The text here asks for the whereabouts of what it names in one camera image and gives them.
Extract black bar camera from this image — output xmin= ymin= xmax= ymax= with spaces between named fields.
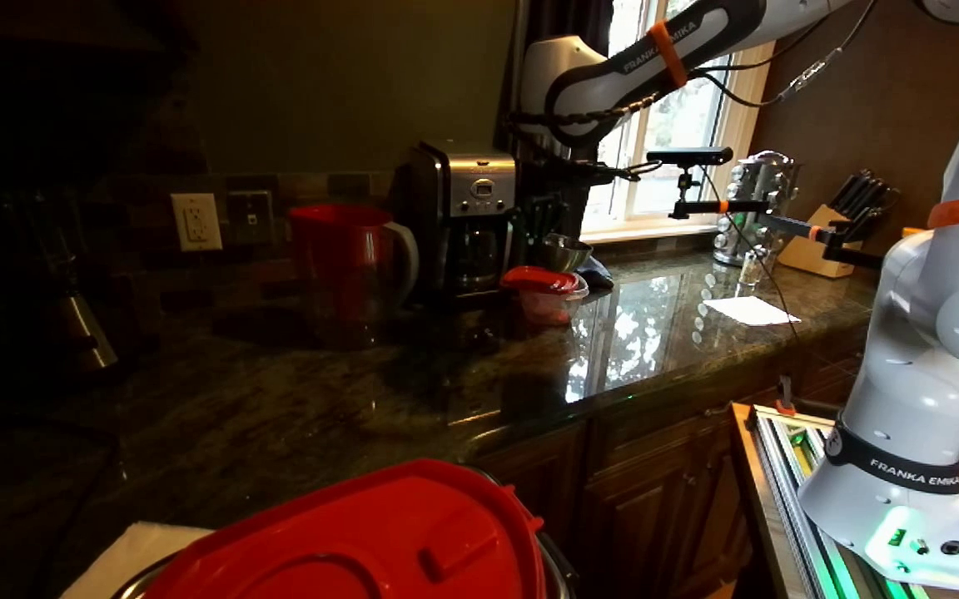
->
xmin=642 ymin=143 xmax=736 ymax=170

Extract black camera stand orange joints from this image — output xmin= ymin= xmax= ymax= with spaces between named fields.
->
xmin=667 ymin=164 xmax=843 ymax=246

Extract white wall outlet plate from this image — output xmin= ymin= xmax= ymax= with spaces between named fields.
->
xmin=169 ymin=189 xmax=228 ymax=256

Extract round red lid with tab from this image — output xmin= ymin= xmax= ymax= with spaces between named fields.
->
xmin=110 ymin=455 xmax=574 ymax=599

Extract dark wall switch plate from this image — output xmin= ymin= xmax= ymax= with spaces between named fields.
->
xmin=223 ymin=183 xmax=281 ymax=246

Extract brown wooden base cabinet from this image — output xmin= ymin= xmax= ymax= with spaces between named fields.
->
xmin=465 ymin=351 xmax=871 ymax=599

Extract robot mounting platform green light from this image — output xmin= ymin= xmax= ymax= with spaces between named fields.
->
xmin=726 ymin=398 xmax=959 ymax=599

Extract red pitcher with white handle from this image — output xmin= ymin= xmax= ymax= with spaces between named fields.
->
xmin=284 ymin=199 xmax=424 ymax=347

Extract small white paper note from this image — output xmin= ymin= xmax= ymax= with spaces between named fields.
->
xmin=701 ymin=291 xmax=807 ymax=333

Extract white window frame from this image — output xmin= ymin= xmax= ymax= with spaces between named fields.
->
xmin=581 ymin=0 xmax=790 ymax=250

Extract wooden knife block with knives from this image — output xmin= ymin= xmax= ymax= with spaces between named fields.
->
xmin=777 ymin=165 xmax=898 ymax=281

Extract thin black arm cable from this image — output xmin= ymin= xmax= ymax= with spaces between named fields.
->
xmin=694 ymin=0 xmax=886 ymax=113

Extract silver black coffee maker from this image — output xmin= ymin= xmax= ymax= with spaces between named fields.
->
xmin=391 ymin=139 xmax=524 ymax=308

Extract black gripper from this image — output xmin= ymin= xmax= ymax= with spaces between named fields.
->
xmin=515 ymin=130 xmax=607 ymax=270

